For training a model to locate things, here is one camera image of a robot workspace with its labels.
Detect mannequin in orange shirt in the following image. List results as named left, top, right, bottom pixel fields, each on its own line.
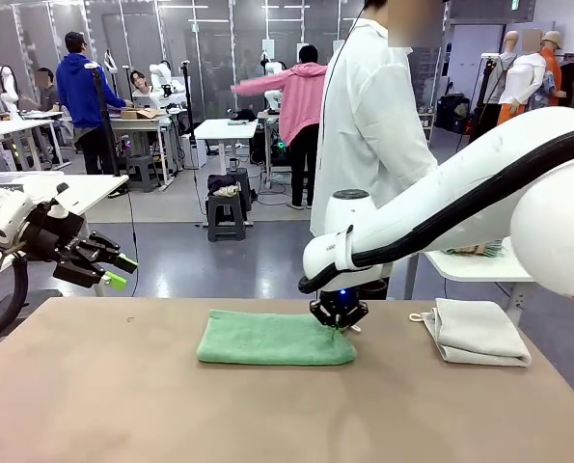
left=539, top=29, right=568, bottom=110

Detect white towel with loop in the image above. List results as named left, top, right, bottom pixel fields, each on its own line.
left=408, top=297, right=533, bottom=368

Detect person in white shirt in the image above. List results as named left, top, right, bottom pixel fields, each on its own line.
left=309, top=0, right=450, bottom=301

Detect man in blue hoodie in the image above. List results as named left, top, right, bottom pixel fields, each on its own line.
left=55, top=31, right=128, bottom=176

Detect long white desk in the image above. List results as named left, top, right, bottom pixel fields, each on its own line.
left=0, top=118, right=65, bottom=173

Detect dark-haired person black trousers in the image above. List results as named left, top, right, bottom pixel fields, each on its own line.
left=232, top=43, right=329, bottom=211

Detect black suitcase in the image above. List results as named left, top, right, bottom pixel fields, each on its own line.
left=435, top=94, right=471, bottom=134

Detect cardboard box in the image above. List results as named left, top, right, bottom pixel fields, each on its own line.
left=120, top=108, right=165, bottom=122

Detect seated person grey shirt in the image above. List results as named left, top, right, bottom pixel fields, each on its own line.
left=20, top=67, right=73, bottom=118

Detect white side table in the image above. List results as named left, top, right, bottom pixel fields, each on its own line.
left=401, top=238, right=536, bottom=329
left=0, top=172, right=131, bottom=228

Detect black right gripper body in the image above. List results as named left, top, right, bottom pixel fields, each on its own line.
left=314, top=287, right=365, bottom=313

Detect grey step stool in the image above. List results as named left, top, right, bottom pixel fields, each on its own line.
left=228, top=167, right=259, bottom=213
left=124, top=153, right=161, bottom=193
left=206, top=190, right=248, bottom=243

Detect thin black cable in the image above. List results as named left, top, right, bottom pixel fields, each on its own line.
left=123, top=190, right=141, bottom=296

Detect black tripod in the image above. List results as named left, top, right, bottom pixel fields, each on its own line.
left=461, top=52, right=503, bottom=146

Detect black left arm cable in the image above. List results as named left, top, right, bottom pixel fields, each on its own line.
left=0, top=248, right=30, bottom=344

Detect white work desk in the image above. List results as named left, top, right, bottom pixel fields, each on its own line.
left=110, top=115, right=181, bottom=187

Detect dark clothes pile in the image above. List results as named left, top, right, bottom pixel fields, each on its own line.
left=206, top=173, right=242, bottom=198

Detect thin black pole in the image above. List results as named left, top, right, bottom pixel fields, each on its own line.
left=179, top=60, right=196, bottom=139

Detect white standing desk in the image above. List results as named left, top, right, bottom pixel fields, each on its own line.
left=193, top=118, right=260, bottom=177

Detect seated dark-haired person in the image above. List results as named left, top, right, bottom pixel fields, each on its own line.
left=129, top=69, right=155, bottom=97

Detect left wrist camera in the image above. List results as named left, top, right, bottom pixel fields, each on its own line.
left=44, top=181, right=70, bottom=219

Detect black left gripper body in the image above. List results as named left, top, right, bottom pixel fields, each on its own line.
left=25, top=200, right=88, bottom=264

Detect black right arm cable sleeve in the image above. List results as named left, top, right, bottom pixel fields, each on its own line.
left=298, top=125, right=574, bottom=295

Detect mint green towel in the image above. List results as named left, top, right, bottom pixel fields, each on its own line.
left=440, top=238, right=514, bottom=258
left=196, top=308, right=363, bottom=367

